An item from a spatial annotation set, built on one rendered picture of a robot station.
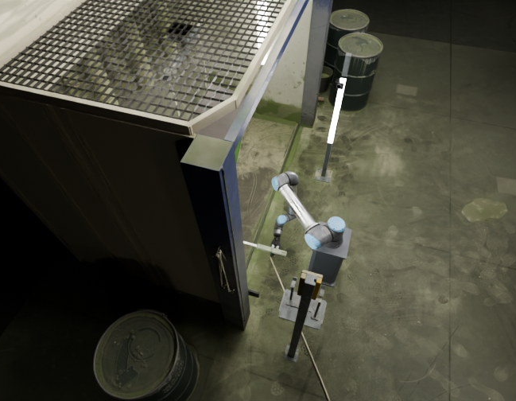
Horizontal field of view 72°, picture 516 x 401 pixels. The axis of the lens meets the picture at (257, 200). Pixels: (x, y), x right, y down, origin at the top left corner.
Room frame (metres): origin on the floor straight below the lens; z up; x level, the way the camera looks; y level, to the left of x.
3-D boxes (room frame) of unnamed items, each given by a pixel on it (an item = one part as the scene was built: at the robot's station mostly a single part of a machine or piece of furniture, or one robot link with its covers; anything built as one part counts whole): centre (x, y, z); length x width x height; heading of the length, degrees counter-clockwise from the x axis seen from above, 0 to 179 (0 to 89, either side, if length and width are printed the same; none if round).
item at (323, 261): (1.56, -0.65, 0.32); 0.31 x 0.31 x 0.64; 71
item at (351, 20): (4.92, -1.34, 0.86); 0.54 x 0.54 x 0.01
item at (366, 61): (4.27, -1.38, 0.44); 0.59 x 0.58 x 0.89; 175
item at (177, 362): (0.60, 0.84, 0.44); 0.59 x 0.58 x 0.89; 142
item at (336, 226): (1.55, -0.65, 0.83); 0.17 x 0.15 x 0.18; 120
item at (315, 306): (0.91, -0.32, 0.95); 0.26 x 0.15 x 0.32; 71
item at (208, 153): (1.07, 0.21, 1.14); 0.18 x 0.18 x 2.29; 71
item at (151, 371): (0.59, 0.84, 0.86); 0.54 x 0.54 x 0.01
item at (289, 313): (0.89, -0.31, 0.78); 0.31 x 0.23 x 0.01; 71
